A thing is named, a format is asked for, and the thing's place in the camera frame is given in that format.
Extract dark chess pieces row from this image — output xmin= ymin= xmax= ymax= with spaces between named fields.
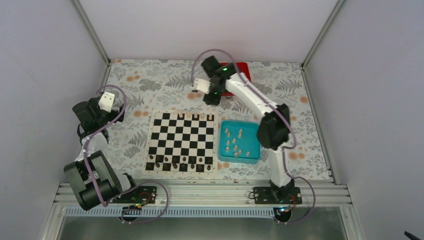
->
xmin=143 ymin=154 xmax=214 ymax=173

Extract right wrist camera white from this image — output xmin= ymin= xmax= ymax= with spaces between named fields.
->
xmin=192 ymin=78 xmax=211 ymax=94

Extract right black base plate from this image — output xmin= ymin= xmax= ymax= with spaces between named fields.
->
xmin=248 ymin=186 xmax=303 ymax=205

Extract teal tray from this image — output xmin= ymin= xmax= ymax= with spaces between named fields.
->
xmin=218 ymin=120 xmax=261 ymax=165

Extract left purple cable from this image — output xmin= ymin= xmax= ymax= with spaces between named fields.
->
xmin=82 ymin=84 xmax=170 ymax=225

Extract light chess pieces in tray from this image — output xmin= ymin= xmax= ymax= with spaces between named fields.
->
xmin=222 ymin=127 xmax=252 ymax=157

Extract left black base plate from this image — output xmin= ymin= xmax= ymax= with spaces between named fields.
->
xmin=111 ymin=185 xmax=157 ymax=205

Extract purple cable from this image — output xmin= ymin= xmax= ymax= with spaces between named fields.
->
xmin=82 ymin=84 xmax=170 ymax=225
xmin=190 ymin=48 xmax=316 ymax=225

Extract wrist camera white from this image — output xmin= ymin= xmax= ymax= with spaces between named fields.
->
xmin=192 ymin=78 xmax=211 ymax=94
xmin=98 ymin=91 xmax=115 ymax=113

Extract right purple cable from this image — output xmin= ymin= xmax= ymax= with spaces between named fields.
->
xmin=190 ymin=48 xmax=316 ymax=225

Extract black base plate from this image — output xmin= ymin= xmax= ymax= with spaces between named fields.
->
xmin=111 ymin=185 xmax=157 ymax=205
xmin=248 ymin=186 xmax=303 ymax=205

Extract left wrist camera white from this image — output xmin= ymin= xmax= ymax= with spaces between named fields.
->
xmin=98 ymin=91 xmax=115 ymax=113

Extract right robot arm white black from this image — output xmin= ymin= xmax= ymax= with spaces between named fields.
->
xmin=194 ymin=56 xmax=295 ymax=204

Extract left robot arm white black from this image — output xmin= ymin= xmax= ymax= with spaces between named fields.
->
xmin=63 ymin=92 xmax=140 ymax=211

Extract aluminium rail frame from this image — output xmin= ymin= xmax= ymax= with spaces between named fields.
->
xmin=52 ymin=181 xmax=353 ymax=208

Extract red square box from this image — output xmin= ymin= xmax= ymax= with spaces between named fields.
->
xmin=222 ymin=62 xmax=252 ymax=99

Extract black white chessboard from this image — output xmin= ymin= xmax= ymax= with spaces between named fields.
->
xmin=141 ymin=109 xmax=219 ymax=179

